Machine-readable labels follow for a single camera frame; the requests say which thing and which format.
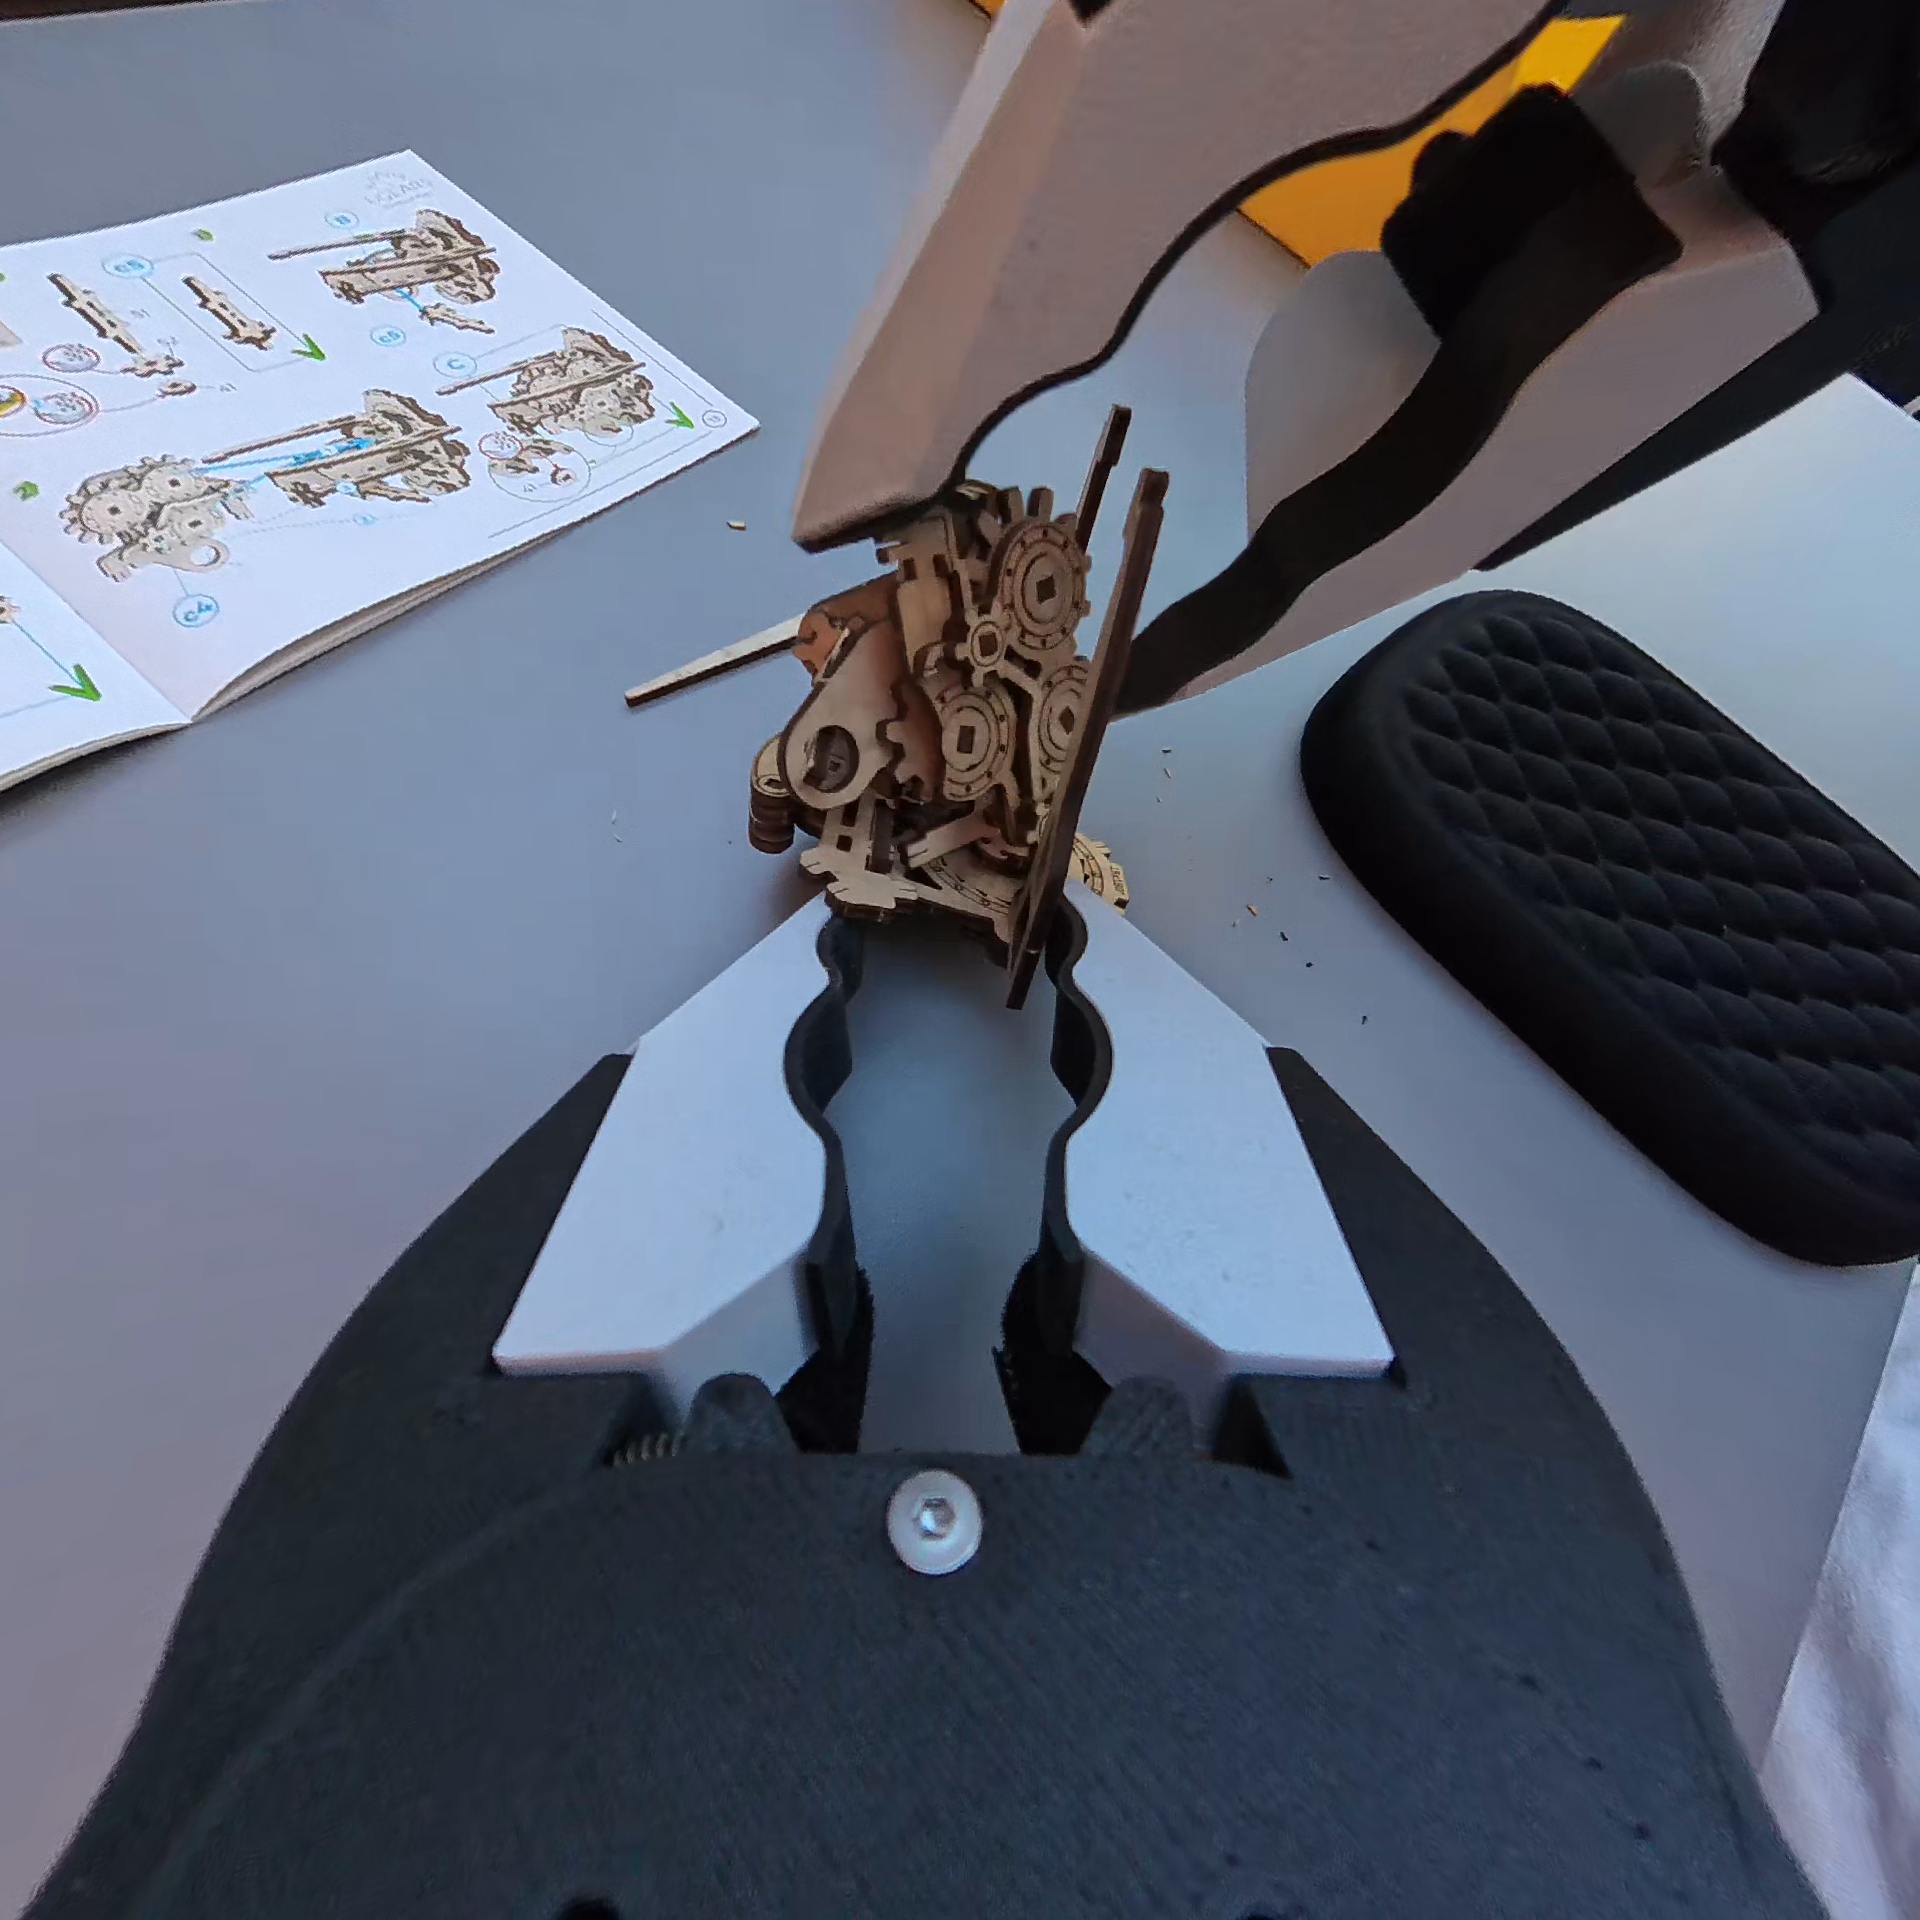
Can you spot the thin wooden stick part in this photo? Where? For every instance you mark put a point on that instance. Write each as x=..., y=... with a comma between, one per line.
x=705, y=669

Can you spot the wooden gear model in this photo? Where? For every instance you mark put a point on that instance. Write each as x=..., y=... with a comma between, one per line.
x=974, y=721

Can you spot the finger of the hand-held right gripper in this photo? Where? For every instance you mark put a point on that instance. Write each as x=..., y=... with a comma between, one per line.
x=1575, y=405
x=1080, y=182

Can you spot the black quilted wrist rest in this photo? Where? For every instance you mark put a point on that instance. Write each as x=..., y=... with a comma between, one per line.
x=1634, y=901

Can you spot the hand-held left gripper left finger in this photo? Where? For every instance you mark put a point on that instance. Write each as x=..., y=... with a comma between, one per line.
x=705, y=1172

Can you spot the white instruction booklet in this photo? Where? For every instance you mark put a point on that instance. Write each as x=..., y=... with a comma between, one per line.
x=375, y=405

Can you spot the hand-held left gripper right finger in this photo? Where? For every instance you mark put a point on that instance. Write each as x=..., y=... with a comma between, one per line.
x=1200, y=1185

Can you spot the person's white clothing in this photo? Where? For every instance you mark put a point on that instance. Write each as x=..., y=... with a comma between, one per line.
x=1862, y=1652

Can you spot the yellow box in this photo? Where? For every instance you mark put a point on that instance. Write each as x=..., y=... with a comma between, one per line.
x=1319, y=224

